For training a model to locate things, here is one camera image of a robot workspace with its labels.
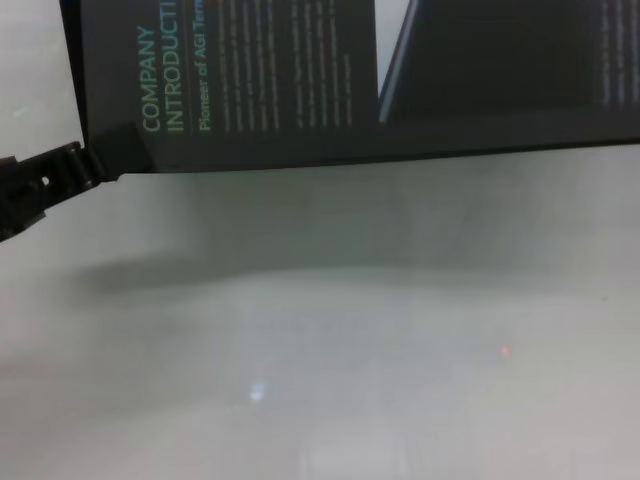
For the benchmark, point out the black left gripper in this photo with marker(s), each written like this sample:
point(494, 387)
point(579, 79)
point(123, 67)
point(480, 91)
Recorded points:
point(30, 195)

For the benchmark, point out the black company introduction poster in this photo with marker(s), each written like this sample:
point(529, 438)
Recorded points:
point(350, 75)

